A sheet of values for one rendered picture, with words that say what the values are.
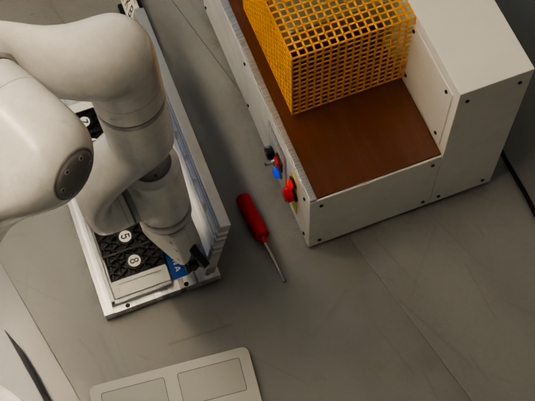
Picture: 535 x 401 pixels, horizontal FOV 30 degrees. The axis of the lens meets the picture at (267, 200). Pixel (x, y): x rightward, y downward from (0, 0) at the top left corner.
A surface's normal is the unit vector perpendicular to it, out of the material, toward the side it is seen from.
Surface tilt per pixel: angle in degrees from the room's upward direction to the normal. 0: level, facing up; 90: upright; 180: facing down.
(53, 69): 70
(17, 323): 0
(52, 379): 0
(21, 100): 15
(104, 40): 35
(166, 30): 0
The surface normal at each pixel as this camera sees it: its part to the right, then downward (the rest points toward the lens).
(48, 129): 0.35, -0.38
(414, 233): -0.03, -0.42
